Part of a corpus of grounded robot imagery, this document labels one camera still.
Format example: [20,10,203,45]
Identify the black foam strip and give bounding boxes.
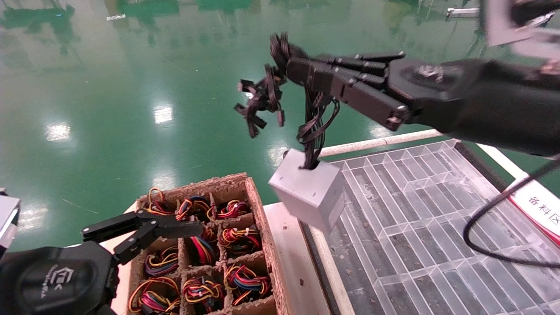
[454,142,513,192]

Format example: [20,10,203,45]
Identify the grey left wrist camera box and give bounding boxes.
[0,189,21,251]

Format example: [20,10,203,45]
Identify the silver power supply black cables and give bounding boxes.
[233,32,347,235]

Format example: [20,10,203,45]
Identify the white red-bordered label sign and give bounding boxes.
[507,176,560,246]

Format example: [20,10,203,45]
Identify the black loose cable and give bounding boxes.
[463,154,560,268]

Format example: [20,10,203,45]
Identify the brown cardboard divider box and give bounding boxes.
[126,173,289,315]

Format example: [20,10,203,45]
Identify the clear plastic compartment tray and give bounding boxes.
[324,139,560,315]

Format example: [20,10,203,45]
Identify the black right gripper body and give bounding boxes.
[386,57,522,148]

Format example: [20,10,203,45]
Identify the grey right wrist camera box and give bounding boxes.
[480,0,560,60]

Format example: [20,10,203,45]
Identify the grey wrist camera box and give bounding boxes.
[0,189,21,251]
[480,0,560,60]

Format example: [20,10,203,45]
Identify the white stand base frame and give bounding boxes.
[446,7,556,28]

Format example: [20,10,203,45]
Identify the black edge strip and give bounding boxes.
[301,220,343,315]

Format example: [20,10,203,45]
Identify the long white rack pipe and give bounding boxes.
[321,129,443,158]

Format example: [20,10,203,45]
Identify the coloured wire bundle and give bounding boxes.
[182,278,225,314]
[219,227,262,258]
[189,225,220,266]
[224,264,272,306]
[217,200,251,219]
[128,276,181,315]
[139,188,176,218]
[175,196,216,222]
[144,246,180,277]

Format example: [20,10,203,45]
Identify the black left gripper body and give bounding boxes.
[0,242,119,315]

